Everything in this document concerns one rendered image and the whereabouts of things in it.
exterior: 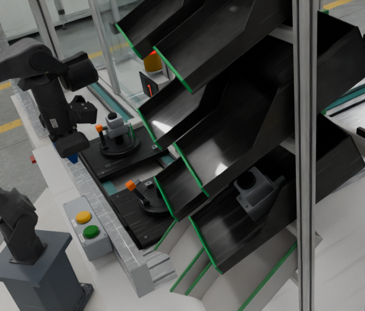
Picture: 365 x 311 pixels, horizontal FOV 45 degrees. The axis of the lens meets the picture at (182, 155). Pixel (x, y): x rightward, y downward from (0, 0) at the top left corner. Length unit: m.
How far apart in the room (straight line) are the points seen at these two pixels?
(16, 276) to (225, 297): 0.45
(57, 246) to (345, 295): 0.67
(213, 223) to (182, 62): 0.32
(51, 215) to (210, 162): 0.91
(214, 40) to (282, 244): 0.40
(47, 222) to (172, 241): 0.56
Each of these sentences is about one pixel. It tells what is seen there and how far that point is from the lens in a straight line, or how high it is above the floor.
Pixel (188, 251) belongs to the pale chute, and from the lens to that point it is 0.99.
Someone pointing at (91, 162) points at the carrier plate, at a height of 0.97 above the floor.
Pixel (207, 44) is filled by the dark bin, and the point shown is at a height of 1.53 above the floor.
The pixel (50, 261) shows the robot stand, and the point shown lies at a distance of 1.03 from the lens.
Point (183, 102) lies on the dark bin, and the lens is 0.79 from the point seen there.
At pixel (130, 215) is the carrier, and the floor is 0.97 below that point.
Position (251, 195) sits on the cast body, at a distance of 0.70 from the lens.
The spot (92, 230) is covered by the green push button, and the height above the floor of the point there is 0.97.
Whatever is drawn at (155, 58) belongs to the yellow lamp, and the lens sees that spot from 1.23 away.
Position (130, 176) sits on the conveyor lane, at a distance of 1.44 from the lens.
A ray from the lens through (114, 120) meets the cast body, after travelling 1.42.
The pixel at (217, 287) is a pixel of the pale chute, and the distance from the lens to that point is 0.92.
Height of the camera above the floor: 1.74
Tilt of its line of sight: 34 degrees down
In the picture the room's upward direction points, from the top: 11 degrees counter-clockwise
